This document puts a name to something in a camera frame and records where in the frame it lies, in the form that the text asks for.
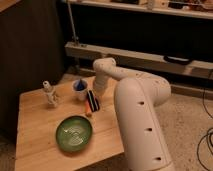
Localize black whiteboard eraser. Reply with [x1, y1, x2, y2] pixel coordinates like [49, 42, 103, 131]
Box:
[87, 90, 100, 112]

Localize orange marker pen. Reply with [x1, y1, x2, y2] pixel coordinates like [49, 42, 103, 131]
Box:
[85, 100, 92, 117]

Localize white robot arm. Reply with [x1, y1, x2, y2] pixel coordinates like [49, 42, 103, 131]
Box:
[93, 58, 175, 171]

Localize white cup with blue inside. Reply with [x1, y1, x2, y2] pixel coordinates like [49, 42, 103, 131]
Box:
[73, 79, 87, 101]

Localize metal vertical pole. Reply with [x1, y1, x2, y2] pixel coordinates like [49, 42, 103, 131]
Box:
[67, 0, 79, 46]

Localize grey metal beam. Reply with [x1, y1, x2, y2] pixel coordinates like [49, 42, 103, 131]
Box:
[65, 42, 213, 78]

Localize small white figurine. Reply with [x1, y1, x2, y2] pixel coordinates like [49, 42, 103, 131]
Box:
[43, 81, 58, 107]

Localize green round plate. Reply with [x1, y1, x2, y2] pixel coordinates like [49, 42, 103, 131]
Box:
[55, 115, 93, 152]

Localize black handle on beam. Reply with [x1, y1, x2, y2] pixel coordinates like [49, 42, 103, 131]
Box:
[163, 56, 193, 65]

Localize black cables on floor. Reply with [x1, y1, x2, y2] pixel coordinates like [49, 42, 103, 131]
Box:
[195, 69, 213, 171]

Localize grey wall shelf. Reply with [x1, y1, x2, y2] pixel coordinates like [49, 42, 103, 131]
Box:
[61, 0, 213, 20]

